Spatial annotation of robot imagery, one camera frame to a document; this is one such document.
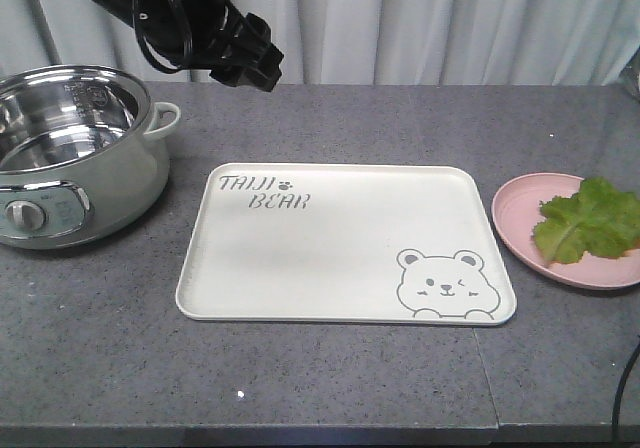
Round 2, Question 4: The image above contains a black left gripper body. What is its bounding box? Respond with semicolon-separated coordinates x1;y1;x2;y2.
209;0;284;92

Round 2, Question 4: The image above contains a pink round plate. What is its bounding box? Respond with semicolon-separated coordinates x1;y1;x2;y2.
491;173;639;290

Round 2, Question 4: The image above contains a green lettuce leaf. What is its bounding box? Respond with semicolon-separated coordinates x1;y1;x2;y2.
532;177;639;265

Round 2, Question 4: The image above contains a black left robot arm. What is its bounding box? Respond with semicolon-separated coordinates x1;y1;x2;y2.
92;0;284;92

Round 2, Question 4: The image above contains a cream bear serving tray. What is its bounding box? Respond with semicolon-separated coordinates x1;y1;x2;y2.
175;163;517;326

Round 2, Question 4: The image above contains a white pleated curtain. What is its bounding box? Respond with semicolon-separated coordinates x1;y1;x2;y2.
1;0;639;86

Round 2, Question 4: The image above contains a green electric cooking pot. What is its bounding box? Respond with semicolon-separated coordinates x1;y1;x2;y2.
1;65;181;250

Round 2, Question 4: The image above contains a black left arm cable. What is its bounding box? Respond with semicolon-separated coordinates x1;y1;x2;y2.
130;0;246;75

